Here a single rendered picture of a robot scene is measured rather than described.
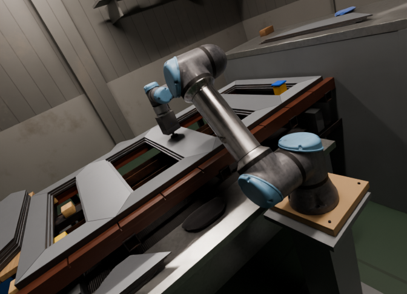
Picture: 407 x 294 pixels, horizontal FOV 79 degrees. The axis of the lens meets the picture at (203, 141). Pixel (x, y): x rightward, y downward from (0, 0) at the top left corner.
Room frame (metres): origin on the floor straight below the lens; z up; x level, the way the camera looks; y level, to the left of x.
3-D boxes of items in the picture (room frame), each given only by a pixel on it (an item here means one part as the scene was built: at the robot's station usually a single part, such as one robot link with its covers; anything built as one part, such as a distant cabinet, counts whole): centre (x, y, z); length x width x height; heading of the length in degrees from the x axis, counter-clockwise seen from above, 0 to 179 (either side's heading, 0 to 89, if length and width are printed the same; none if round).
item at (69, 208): (1.06, 0.72, 0.79); 0.06 x 0.05 x 0.04; 24
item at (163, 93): (1.18, 0.08, 1.10); 0.11 x 0.11 x 0.08; 21
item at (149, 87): (1.26, 0.13, 1.10); 0.09 x 0.08 x 0.11; 21
